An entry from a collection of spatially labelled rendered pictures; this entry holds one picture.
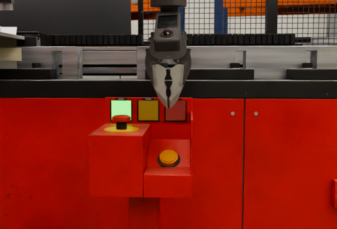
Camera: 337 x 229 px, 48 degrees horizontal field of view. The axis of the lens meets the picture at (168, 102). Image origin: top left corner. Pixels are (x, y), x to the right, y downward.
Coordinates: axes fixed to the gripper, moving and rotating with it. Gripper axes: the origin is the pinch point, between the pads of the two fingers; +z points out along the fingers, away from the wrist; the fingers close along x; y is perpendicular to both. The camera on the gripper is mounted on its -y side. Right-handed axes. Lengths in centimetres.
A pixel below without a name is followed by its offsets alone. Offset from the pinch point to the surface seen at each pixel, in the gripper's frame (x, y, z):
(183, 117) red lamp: -2.8, 9.7, 5.2
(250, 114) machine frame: -20.1, 22.8, 7.0
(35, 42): 41, 37, -11
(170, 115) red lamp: 0.2, 9.8, 4.7
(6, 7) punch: 51, 40, -22
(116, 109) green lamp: 12.5, 9.9, 3.4
